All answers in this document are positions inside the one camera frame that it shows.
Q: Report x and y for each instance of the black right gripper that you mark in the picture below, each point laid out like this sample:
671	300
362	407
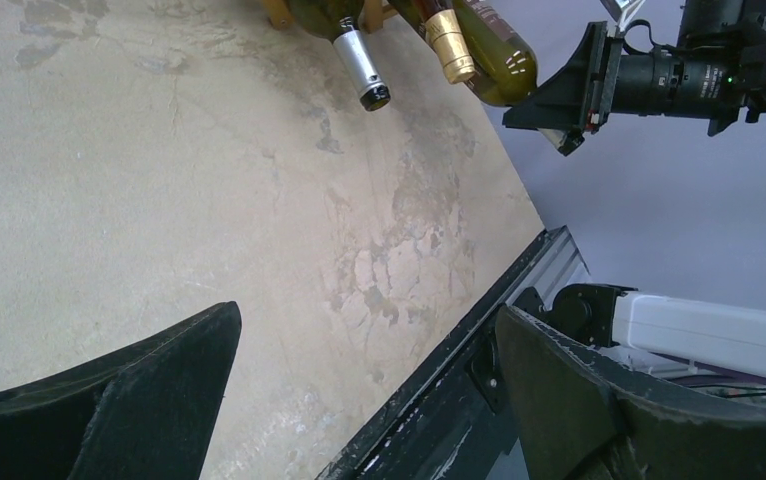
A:
604	75

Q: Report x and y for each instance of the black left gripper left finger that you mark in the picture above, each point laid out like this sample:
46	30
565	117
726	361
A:
145	411

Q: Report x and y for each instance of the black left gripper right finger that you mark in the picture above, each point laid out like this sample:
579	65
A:
582	415

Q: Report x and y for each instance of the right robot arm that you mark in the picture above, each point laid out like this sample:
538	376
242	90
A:
713	336

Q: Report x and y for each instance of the brown bottle gold neck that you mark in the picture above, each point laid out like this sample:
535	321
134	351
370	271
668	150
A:
436	23

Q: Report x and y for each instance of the wooden wine rack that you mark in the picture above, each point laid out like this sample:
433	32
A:
327	19

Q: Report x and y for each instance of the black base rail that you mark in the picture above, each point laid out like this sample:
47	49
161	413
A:
438	402

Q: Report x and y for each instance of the aluminium frame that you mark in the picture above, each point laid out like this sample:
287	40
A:
559	265

